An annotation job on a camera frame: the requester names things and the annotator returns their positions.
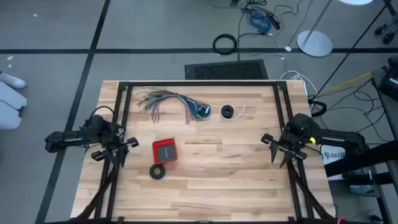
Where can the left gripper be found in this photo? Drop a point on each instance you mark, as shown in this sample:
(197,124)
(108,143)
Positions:
(112,135)

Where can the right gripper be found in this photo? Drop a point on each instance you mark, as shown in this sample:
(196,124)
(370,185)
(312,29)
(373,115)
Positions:
(295,141)

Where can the black spool white label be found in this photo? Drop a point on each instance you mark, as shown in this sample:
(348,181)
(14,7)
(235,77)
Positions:
(206,109)

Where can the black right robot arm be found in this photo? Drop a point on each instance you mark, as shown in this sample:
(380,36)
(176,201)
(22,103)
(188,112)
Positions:
(335,138)

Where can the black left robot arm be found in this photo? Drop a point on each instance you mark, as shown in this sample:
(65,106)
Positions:
(68,138)

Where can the black tape roll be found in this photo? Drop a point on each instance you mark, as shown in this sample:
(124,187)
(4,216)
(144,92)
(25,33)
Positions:
(151,172)

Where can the red square tray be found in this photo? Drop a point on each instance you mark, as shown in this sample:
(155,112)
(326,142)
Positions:
(164,151)

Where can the white paper sign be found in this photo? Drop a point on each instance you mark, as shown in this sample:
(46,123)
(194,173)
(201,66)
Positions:
(334,154)

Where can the black side workbench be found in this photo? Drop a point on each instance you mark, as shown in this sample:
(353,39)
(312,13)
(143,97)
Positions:
(357,160)

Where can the black floor vent grille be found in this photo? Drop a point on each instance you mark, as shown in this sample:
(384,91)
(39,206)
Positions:
(227,71)

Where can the white round lamp base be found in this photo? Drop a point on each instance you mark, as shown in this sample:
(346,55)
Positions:
(314,43)

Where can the black desk device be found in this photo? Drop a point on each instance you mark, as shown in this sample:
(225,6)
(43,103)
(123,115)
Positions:
(388,84)

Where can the person's shoe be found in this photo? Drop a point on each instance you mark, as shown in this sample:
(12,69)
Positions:
(12,81)

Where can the black caster base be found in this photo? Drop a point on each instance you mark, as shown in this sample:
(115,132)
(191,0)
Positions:
(388,37)

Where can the white round lamp head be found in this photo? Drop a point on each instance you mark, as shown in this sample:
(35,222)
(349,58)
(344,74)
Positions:
(356,1)

